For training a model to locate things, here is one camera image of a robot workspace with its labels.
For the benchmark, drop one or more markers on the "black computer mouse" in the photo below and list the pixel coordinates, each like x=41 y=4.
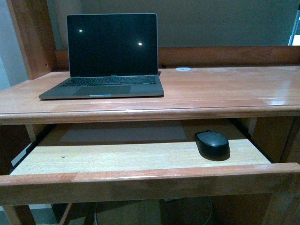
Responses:
x=213 y=145

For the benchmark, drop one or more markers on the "white cable grommet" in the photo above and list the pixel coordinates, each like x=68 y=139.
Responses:
x=183 y=69

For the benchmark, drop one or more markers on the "grey laptop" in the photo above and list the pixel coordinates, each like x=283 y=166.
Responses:
x=110 y=56

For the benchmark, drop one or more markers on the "wooden pull-out keyboard tray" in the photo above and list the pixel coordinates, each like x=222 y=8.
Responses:
x=77 y=164

